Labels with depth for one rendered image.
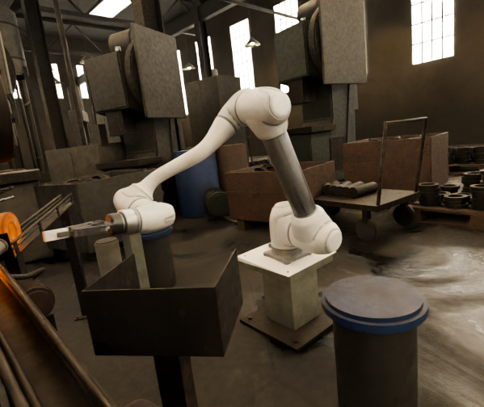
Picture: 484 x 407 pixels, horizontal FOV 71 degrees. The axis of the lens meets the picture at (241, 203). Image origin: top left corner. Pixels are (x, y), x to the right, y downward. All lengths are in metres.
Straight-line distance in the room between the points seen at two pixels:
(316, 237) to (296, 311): 0.45
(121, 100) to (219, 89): 1.83
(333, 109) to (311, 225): 4.81
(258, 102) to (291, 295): 0.92
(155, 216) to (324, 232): 0.68
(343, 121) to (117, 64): 3.74
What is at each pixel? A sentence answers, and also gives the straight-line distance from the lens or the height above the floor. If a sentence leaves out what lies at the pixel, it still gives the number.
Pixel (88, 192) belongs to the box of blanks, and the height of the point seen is 0.65.
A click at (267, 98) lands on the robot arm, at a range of 1.21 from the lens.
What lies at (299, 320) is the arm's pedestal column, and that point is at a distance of 1.78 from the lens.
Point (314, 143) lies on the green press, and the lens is 5.77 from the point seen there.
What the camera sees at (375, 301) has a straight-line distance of 1.16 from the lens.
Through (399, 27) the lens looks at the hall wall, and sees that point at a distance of 13.13.
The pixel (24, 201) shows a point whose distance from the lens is 3.78.
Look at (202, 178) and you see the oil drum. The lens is 4.39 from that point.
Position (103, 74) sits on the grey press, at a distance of 4.88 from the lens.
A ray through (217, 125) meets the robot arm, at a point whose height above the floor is 1.02.
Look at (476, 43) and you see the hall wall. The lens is 12.39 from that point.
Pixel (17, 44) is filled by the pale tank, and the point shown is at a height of 3.68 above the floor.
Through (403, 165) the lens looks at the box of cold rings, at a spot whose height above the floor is 0.45.
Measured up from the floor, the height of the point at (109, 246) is 0.50.
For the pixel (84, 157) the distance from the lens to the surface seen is 5.21.
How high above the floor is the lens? 0.97
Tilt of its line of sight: 11 degrees down
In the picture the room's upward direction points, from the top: 7 degrees counter-clockwise
